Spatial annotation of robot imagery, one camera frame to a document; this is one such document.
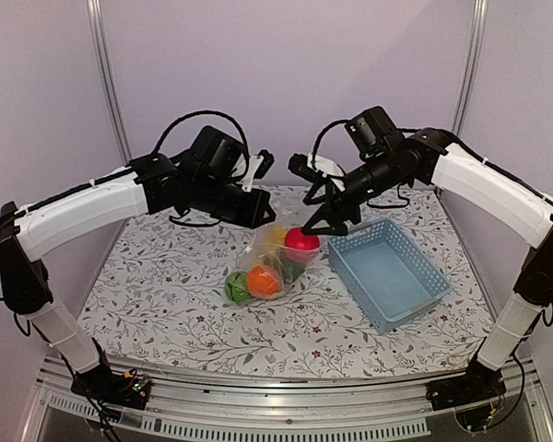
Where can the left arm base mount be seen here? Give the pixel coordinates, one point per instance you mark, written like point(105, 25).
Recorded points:
point(129, 390)

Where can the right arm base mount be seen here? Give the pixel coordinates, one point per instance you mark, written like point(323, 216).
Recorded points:
point(475, 396)

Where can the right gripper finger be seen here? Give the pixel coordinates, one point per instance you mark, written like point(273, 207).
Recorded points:
point(321, 192)
point(325, 221)

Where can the clear zip top bag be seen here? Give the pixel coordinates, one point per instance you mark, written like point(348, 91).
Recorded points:
point(290, 213)

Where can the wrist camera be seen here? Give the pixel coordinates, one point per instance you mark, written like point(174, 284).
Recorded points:
point(256, 168)
point(298, 166)

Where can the green toy pepper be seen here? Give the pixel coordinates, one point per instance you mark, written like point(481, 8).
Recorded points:
point(291, 271)

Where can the floral tablecloth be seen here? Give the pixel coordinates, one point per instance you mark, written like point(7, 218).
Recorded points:
point(159, 297)

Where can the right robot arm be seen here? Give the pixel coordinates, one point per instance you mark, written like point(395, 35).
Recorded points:
point(392, 156)

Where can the aluminium frame post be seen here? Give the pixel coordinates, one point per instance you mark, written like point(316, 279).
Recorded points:
point(472, 57)
point(98, 35)

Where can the green toy watermelon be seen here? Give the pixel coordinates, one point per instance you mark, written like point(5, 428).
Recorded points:
point(236, 288)

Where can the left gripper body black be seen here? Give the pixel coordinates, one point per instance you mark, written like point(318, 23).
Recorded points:
point(212, 198)

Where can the red toy apple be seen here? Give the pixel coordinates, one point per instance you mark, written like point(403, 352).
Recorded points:
point(301, 248)

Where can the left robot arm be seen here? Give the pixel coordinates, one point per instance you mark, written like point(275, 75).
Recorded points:
point(146, 186)

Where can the yellow toy pear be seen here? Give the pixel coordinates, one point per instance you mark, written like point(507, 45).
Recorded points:
point(277, 236)

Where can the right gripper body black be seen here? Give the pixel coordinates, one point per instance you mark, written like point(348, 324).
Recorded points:
point(381, 178)

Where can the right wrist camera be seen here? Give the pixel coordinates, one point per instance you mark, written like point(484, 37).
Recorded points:
point(298, 166)

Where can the right aluminium frame post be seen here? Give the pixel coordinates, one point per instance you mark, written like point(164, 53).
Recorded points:
point(472, 57)

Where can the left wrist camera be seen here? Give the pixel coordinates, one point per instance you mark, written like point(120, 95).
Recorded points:
point(256, 168)

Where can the front aluminium rail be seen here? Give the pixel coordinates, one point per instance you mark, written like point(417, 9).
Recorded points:
point(195, 405)

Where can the left aluminium frame post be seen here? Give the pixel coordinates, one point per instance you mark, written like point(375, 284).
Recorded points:
point(98, 35)

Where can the light blue plastic basket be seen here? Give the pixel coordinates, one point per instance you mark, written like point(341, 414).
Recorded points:
point(387, 274)

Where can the orange toy fruit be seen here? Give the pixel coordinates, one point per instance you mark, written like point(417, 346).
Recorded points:
point(263, 282)

